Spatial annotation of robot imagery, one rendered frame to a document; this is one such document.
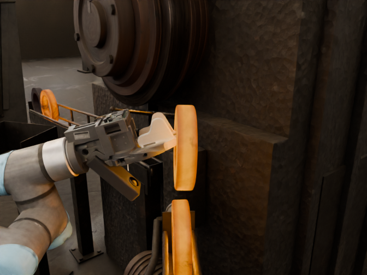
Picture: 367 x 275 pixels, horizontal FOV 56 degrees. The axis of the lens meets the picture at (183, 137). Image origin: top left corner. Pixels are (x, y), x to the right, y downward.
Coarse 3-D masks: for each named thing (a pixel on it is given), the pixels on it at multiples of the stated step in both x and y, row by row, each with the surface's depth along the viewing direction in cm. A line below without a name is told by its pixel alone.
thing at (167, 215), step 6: (162, 216) 78; (168, 216) 78; (192, 216) 78; (162, 222) 78; (168, 222) 78; (192, 222) 78; (168, 228) 78; (192, 228) 79; (168, 234) 79; (168, 240) 79; (168, 246) 79; (168, 252) 80
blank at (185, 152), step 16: (176, 112) 61; (192, 112) 59; (176, 128) 60; (192, 128) 57; (176, 144) 59; (192, 144) 56; (176, 160) 58; (192, 160) 56; (176, 176) 58; (192, 176) 58
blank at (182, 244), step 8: (176, 200) 70; (184, 200) 70; (176, 208) 67; (184, 208) 67; (176, 216) 65; (184, 216) 65; (176, 224) 64; (184, 224) 64; (176, 232) 63; (184, 232) 63; (176, 240) 63; (184, 240) 63; (176, 248) 62; (184, 248) 63; (176, 256) 63; (184, 256) 63; (176, 264) 63; (184, 264) 63; (176, 272) 64; (184, 272) 64
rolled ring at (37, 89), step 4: (32, 88) 194; (36, 88) 190; (40, 88) 191; (32, 92) 196; (36, 92) 189; (40, 92) 188; (32, 96) 197; (36, 96) 198; (32, 100) 199; (36, 100) 200; (32, 104) 201; (36, 104) 200; (36, 108) 200; (40, 108) 189; (40, 112) 191
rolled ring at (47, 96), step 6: (48, 90) 177; (42, 96) 181; (48, 96) 173; (54, 96) 175; (42, 102) 183; (48, 102) 174; (54, 102) 173; (42, 108) 185; (48, 108) 186; (54, 108) 173; (48, 114) 185; (54, 114) 174
